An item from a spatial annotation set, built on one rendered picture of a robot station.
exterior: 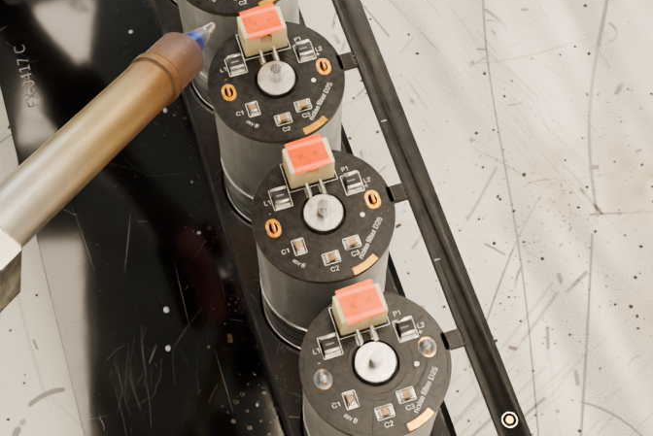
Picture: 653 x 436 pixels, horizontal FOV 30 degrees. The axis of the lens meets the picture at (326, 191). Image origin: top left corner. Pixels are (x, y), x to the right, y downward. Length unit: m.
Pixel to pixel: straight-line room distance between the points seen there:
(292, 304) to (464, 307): 0.03
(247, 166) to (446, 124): 0.07
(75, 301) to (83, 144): 0.10
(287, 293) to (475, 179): 0.08
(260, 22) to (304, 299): 0.05
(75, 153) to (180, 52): 0.03
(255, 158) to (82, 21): 0.08
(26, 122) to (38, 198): 0.12
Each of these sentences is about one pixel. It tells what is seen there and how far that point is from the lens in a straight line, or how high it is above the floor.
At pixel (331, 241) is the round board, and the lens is 0.21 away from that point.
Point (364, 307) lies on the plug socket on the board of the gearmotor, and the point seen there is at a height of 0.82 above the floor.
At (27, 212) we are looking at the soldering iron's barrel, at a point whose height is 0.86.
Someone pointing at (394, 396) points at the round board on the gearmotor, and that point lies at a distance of 0.20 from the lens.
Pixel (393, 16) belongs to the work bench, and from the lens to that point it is 0.30.
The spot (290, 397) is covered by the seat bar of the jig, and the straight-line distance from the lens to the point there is 0.24.
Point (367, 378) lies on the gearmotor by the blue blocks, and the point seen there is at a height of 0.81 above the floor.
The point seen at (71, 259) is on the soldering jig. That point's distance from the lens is 0.27.
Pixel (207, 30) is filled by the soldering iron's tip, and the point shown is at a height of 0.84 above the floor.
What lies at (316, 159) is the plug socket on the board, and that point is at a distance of 0.21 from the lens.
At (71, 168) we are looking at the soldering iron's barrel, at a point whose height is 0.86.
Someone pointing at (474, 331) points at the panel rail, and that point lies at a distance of 0.20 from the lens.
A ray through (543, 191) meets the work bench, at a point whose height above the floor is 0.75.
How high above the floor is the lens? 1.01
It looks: 65 degrees down
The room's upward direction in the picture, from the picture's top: 1 degrees clockwise
